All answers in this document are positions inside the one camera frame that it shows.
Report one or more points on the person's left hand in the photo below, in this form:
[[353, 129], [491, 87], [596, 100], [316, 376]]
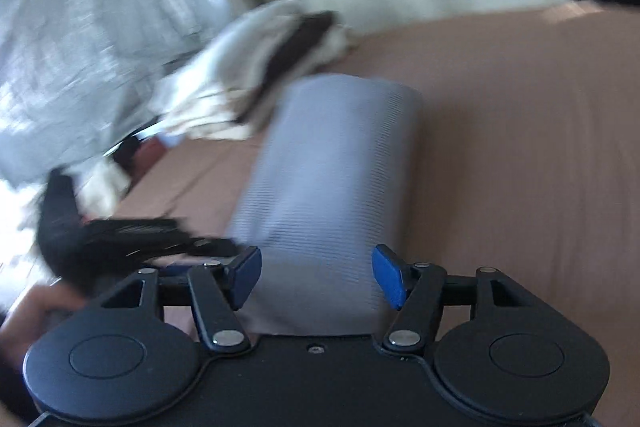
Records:
[[35, 322]]

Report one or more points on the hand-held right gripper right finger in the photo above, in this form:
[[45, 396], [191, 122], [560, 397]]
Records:
[[387, 274]]

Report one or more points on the white cloth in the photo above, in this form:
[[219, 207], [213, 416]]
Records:
[[102, 184]]

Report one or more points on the light blue folded cloth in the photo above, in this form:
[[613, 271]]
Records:
[[167, 140]]

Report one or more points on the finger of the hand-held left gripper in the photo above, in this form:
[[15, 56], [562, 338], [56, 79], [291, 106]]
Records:
[[212, 247]]

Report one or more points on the grey t-shirt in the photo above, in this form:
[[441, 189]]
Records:
[[330, 187]]

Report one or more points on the grey curtain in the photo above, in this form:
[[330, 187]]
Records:
[[85, 42]]

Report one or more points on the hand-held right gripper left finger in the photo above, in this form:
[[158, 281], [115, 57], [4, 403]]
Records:
[[248, 272]]

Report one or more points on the pile of white clothes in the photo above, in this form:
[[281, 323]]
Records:
[[225, 77]]

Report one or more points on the dark garment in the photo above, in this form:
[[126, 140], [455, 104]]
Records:
[[295, 47]]

